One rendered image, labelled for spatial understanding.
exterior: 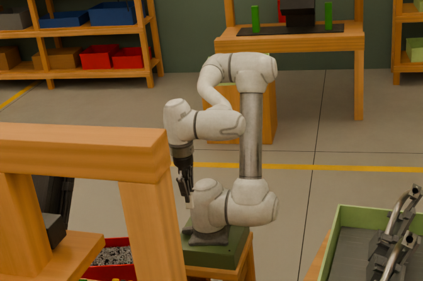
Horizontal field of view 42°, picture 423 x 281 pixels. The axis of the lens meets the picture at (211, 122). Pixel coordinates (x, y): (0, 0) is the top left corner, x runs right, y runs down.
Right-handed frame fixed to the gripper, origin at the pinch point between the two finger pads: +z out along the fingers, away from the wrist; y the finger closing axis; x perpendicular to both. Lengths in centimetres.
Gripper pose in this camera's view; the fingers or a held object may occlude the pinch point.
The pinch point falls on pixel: (189, 200)
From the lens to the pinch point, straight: 212.0
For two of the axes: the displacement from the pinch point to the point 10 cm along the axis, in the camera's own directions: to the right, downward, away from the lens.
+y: 3.0, -4.2, 8.6
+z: 1.0, 9.1, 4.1
